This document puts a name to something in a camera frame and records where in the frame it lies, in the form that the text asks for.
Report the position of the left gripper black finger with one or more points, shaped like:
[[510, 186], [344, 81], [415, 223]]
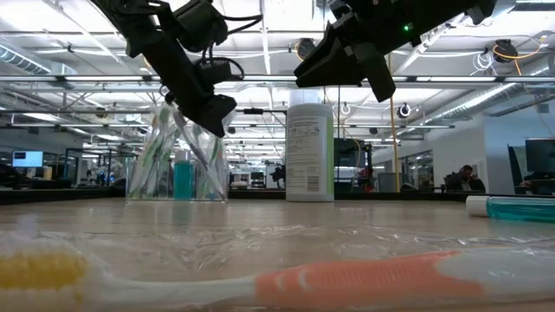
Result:
[[217, 115]]

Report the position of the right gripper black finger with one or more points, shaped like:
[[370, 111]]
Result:
[[334, 73], [329, 52]]

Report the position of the purple white toothbrush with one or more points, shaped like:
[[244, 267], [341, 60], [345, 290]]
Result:
[[199, 156]]

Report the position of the small blue mouthwash bottle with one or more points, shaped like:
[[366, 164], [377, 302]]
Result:
[[183, 182]]

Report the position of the blue white toothbrush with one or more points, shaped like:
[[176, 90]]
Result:
[[210, 196]]

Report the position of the clear acrylic toothbrush holder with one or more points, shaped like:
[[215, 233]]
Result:
[[130, 190]]

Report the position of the orange white toothbrush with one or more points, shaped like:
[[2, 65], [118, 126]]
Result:
[[347, 281]]

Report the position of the teal toothbrush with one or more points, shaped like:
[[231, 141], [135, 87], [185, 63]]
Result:
[[520, 210]]

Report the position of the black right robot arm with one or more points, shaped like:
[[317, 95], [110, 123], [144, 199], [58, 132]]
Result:
[[433, 17]]

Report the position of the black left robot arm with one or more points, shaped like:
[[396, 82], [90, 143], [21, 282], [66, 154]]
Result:
[[143, 26]]

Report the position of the white wipes canister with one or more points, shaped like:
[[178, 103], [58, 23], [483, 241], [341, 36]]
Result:
[[310, 151]]

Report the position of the black cabinet with red parts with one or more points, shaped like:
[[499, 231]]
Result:
[[351, 164]]

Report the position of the grey bin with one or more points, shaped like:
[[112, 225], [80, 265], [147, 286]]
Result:
[[386, 182]]

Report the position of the person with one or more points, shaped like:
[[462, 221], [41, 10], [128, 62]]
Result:
[[466, 182]]

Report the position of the monitor with blue screen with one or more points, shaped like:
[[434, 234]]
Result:
[[27, 159]]

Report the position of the dark monitor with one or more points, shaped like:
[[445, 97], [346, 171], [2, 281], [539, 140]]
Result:
[[542, 156]]

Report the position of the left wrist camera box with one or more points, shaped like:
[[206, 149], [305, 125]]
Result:
[[214, 71]]

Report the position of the black background rig frame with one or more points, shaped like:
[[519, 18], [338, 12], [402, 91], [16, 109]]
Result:
[[260, 111]]

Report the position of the black camera on tripod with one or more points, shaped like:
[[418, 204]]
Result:
[[277, 173]]

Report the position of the black aluminium table frame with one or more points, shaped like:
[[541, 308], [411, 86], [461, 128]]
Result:
[[65, 197]]

